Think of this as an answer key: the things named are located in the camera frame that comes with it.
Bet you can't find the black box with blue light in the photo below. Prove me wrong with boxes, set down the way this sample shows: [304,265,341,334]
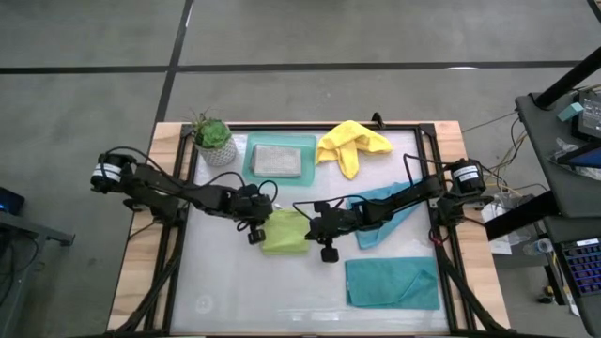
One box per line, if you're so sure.
[0,186,26,216]

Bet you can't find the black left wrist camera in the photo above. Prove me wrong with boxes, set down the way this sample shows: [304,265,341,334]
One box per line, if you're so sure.
[247,223,267,246]

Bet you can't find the teal plastic tray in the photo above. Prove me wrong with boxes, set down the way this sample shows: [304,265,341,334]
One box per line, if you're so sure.
[241,131,318,188]

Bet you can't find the dark grey lower desk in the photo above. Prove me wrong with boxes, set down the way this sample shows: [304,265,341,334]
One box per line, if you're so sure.
[544,215,601,337]

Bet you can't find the black electronic box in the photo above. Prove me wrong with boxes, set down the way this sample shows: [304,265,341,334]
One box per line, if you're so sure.
[571,90,601,142]

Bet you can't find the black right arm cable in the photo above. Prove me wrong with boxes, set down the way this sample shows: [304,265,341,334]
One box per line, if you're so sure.
[291,153,470,222]

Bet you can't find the grey side cart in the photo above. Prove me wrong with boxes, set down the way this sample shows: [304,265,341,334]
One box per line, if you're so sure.
[515,91,601,220]

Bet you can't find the light blue microfiber towel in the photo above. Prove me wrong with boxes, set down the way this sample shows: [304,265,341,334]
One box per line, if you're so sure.
[346,180,424,250]

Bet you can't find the small teal box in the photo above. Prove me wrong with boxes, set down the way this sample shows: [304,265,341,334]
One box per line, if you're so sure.
[557,101,585,123]

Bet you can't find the grey waffle microfiber towel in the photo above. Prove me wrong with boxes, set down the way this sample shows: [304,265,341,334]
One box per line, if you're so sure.
[252,144,303,178]

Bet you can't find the clear plastic bottle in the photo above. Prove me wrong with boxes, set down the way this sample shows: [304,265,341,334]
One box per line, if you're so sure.
[522,238,555,257]

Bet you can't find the black aluminium table frame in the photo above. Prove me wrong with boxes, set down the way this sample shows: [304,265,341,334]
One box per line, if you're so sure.
[110,121,511,338]

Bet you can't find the lime green microfiber towel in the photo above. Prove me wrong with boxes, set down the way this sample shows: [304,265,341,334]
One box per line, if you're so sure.
[259,209,311,256]

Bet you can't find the black slanted pole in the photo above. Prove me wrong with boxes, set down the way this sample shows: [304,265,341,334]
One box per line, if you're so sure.
[534,46,601,110]

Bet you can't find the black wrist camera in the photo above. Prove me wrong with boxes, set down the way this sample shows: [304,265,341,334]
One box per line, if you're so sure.
[247,223,267,246]
[320,237,341,265]

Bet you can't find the black cart crossbar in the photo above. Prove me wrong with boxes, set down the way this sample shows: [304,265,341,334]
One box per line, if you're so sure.
[484,190,560,241]

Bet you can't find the tablet with blue screen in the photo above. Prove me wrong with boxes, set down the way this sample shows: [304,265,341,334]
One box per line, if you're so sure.
[556,139,601,170]

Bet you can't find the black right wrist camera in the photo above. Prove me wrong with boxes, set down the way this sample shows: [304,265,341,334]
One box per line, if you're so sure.
[320,237,341,265]

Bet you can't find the succulent in triangle-pattern pot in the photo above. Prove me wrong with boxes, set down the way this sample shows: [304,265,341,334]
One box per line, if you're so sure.
[190,110,239,168]

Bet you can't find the teal microfiber towel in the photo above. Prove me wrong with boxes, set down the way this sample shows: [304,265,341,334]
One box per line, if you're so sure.
[345,256,441,311]

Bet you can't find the yellow microfiber towel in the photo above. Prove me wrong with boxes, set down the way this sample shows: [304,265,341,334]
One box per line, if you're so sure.
[315,119,393,180]

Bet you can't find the white paper sheet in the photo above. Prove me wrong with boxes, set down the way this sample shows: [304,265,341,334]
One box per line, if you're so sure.
[481,201,516,255]

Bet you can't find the grey stand leg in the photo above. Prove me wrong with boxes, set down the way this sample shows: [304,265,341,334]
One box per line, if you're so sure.
[0,210,76,248]

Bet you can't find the backlit keyboard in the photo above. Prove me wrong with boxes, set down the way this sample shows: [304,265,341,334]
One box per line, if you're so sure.
[561,238,601,298]

